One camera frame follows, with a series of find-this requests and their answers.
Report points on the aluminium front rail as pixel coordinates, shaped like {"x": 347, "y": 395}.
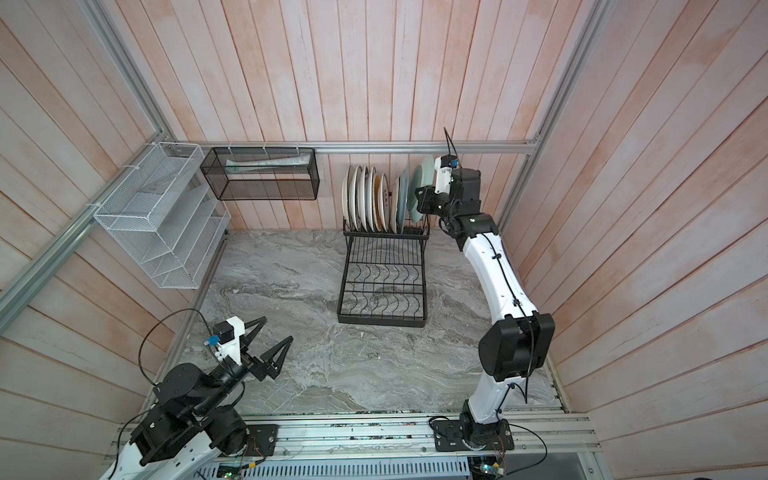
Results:
{"x": 408, "y": 434}

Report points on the white mesh wall shelf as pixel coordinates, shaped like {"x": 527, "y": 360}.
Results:
{"x": 167, "y": 224}

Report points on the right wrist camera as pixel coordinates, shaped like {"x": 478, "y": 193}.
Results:
{"x": 444, "y": 167}

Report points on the white plate green patterned rim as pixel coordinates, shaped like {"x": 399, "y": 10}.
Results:
{"x": 360, "y": 198}

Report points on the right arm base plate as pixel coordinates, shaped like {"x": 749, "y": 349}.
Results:
{"x": 465, "y": 435}

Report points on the black mesh wall basket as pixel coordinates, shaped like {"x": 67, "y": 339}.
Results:
{"x": 262, "y": 173}

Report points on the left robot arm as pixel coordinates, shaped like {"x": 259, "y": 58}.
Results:
{"x": 190, "y": 424}

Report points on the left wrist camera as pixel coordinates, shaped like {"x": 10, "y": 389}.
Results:
{"x": 224, "y": 341}

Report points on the black round plate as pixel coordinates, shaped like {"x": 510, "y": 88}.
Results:
{"x": 394, "y": 199}

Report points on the black wire dish rack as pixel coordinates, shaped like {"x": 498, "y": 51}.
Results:
{"x": 384, "y": 278}

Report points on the white plate cloud outline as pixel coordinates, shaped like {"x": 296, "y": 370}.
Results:
{"x": 368, "y": 200}

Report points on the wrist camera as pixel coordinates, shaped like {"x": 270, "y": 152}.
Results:
{"x": 444, "y": 167}
{"x": 224, "y": 341}

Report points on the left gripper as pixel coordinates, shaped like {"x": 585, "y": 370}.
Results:
{"x": 260, "y": 369}

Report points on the orange sunburst plate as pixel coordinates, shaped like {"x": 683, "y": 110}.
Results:
{"x": 352, "y": 197}
{"x": 384, "y": 203}

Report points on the cream floral plate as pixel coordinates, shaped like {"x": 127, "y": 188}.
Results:
{"x": 345, "y": 199}

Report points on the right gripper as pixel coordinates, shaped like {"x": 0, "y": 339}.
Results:
{"x": 429, "y": 196}

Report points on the grey-green plain plate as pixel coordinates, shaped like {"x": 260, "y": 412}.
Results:
{"x": 402, "y": 199}

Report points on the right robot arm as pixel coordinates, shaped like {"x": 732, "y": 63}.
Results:
{"x": 518, "y": 341}

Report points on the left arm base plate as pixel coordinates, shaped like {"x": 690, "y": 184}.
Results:
{"x": 261, "y": 440}

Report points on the yellow woven round trivet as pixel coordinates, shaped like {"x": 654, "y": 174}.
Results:
{"x": 376, "y": 195}

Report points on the light green flower plate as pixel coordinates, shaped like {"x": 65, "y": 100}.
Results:
{"x": 423, "y": 175}

